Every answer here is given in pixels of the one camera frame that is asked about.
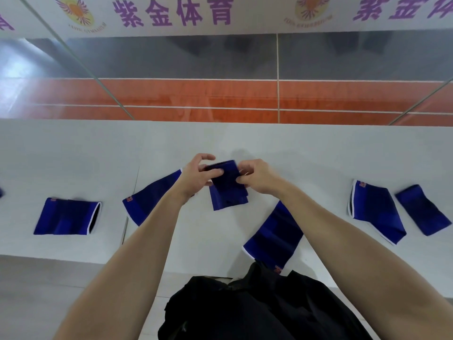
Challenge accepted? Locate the person's black garment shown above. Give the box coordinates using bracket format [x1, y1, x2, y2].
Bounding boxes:
[158, 261, 373, 340]

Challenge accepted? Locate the white banner purple lettering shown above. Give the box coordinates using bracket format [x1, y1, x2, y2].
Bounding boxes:
[0, 0, 453, 40]

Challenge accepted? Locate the blue elastic sleeve white trim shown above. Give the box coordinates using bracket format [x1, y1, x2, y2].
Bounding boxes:
[34, 197, 102, 236]
[242, 200, 304, 274]
[348, 179, 407, 246]
[122, 169, 183, 227]

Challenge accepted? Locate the person's right forearm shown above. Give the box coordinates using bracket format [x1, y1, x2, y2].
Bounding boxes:
[274, 182, 453, 340]

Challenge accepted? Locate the person's left forearm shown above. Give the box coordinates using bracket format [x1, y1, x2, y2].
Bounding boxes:
[53, 189, 194, 340]

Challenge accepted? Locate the blue elastic wrist sleeve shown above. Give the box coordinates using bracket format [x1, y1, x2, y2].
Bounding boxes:
[394, 184, 452, 237]
[205, 160, 249, 211]

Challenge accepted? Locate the person's left hand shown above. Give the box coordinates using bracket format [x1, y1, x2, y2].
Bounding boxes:
[175, 153, 224, 204]

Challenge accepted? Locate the person's right hand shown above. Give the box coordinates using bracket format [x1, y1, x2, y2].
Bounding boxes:
[235, 159, 288, 199]

